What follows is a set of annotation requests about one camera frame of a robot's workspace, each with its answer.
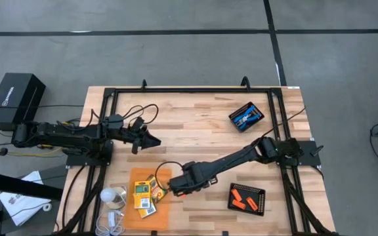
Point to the black hook bracket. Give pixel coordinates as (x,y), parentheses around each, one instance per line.
(144,84)
(245,82)

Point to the yellow Crayola crayon box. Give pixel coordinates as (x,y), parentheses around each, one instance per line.
(157,191)
(148,212)
(142,194)

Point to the small black mesh basket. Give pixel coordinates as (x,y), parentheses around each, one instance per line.
(233,117)

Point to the large black mesh basket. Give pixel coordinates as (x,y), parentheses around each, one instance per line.
(256,193)

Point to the white tape roll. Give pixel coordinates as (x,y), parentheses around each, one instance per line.
(47,207)

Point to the black cardboard box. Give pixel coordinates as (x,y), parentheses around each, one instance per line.
(16,100)

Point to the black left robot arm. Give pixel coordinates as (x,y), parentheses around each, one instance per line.
(61,134)

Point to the black aluminium rig frame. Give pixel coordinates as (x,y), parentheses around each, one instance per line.
(192,90)

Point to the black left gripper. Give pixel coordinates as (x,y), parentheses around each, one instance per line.
(126,135)

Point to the black round plug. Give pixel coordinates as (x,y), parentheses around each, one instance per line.
(2,151)

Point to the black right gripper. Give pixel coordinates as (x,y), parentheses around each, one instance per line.
(189,183)

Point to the white paper sheets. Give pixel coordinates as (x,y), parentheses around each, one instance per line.
(20,203)

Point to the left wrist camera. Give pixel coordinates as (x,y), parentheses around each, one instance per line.
(138,123)

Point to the orange translucent plastic bin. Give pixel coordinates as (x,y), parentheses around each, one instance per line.
(161,216)

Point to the orange eraser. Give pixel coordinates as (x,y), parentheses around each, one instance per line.
(239,204)
(236,195)
(252,204)
(182,196)

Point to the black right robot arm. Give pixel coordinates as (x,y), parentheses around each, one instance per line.
(235,157)

